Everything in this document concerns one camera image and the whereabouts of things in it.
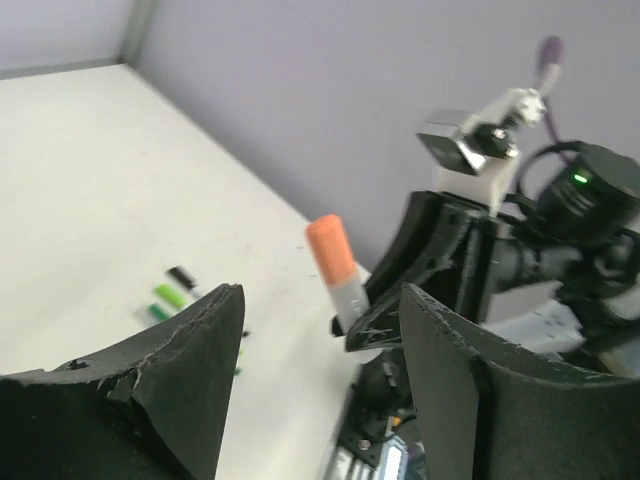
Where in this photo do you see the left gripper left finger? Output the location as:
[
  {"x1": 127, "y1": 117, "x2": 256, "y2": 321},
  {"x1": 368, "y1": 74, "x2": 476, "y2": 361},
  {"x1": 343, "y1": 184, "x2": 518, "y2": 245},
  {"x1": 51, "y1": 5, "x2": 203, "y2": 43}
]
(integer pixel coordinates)
[{"x1": 1, "y1": 284, "x2": 245, "y2": 479}]

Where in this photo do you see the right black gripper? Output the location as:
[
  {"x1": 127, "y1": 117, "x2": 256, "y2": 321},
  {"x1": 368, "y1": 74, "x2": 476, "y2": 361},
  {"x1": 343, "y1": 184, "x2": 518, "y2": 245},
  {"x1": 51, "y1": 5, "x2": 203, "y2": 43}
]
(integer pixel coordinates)
[{"x1": 364, "y1": 191, "x2": 639, "y2": 325}]

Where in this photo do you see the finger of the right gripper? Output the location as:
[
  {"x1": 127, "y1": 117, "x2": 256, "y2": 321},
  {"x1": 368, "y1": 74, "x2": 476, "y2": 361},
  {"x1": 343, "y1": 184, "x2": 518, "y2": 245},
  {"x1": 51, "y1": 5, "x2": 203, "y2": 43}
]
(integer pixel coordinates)
[{"x1": 329, "y1": 279, "x2": 402, "y2": 352}]

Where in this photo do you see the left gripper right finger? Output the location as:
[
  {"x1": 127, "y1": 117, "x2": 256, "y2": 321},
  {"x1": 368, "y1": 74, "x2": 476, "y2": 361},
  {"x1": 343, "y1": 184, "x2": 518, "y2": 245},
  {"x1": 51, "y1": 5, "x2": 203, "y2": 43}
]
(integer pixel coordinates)
[{"x1": 399, "y1": 284, "x2": 639, "y2": 479}]

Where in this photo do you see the dark green pen cap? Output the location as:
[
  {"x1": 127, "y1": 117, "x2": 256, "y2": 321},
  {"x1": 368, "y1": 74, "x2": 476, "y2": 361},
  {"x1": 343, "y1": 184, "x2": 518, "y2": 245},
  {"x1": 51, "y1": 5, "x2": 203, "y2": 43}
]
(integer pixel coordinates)
[{"x1": 147, "y1": 303, "x2": 171, "y2": 322}]

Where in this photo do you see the orange pen cap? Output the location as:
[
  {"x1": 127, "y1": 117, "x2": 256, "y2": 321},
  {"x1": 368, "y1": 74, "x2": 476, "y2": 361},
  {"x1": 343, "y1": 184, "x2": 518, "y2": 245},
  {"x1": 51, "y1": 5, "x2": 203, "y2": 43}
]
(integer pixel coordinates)
[{"x1": 305, "y1": 214, "x2": 358, "y2": 286}]

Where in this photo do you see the orange tip marker pen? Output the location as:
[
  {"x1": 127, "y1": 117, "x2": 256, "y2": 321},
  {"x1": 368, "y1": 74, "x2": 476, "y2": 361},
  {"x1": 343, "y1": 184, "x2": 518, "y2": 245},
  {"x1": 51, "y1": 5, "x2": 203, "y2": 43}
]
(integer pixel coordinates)
[{"x1": 305, "y1": 214, "x2": 370, "y2": 335}]

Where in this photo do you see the light green pen cap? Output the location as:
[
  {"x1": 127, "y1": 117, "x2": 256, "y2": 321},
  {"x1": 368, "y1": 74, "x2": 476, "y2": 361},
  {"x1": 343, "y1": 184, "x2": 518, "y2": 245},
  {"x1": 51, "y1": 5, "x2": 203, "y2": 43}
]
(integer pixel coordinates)
[{"x1": 154, "y1": 284, "x2": 187, "y2": 310}]

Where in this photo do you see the black pen cap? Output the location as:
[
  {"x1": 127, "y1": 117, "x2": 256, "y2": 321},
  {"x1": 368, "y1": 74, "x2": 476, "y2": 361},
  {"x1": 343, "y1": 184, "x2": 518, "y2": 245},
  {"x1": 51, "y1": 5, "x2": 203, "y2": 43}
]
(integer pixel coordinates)
[{"x1": 166, "y1": 266, "x2": 197, "y2": 291}]

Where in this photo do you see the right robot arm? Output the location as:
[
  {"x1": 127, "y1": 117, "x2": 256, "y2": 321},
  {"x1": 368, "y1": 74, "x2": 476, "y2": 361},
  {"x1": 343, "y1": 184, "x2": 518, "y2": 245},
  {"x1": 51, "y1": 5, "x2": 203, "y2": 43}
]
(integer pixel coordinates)
[{"x1": 331, "y1": 141, "x2": 639, "y2": 350}]

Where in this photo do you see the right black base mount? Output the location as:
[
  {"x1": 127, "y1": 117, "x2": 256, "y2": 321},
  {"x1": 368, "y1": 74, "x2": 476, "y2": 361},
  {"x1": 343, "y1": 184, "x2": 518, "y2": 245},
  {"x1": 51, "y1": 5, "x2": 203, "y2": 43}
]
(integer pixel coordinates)
[{"x1": 338, "y1": 349, "x2": 421, "y2": 445}]

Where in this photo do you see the aluminium mounting rail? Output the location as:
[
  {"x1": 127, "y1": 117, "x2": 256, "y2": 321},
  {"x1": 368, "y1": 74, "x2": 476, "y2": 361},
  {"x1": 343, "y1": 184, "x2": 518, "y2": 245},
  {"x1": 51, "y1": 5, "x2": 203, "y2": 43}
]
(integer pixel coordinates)
[{"x1": 319, "y1": 435, "x2": 429, "y2": 480}]

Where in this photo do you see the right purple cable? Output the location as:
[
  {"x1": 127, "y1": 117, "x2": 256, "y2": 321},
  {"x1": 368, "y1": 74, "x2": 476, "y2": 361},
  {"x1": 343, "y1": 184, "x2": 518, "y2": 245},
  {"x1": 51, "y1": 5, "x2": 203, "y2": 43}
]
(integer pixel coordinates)
[{"x1": 534, "y1": 35, "x2": 569, "y2": 146}]

